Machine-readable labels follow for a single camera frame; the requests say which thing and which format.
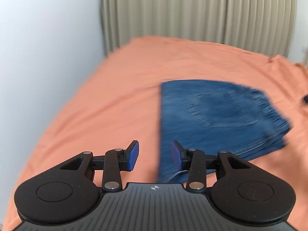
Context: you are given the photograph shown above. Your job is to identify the blue denim pants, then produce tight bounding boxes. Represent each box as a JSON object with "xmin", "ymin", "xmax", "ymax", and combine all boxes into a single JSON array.
[{"xmin": 158, "ymin": 80, "xmax": 291, "ymax": 183}]

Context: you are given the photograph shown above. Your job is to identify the orange bed sheet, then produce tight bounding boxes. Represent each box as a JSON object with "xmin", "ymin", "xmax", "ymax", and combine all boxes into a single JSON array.
[{"xmin": 17, "ymin": 37, "xmax": 307, "ymax": 230}]

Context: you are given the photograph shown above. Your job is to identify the beige pleated curtain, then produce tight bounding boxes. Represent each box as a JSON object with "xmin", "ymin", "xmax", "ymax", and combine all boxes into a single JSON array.
[{"xmin": 101, "ymin": 0, "xmax": 296, "ymax": 56}]

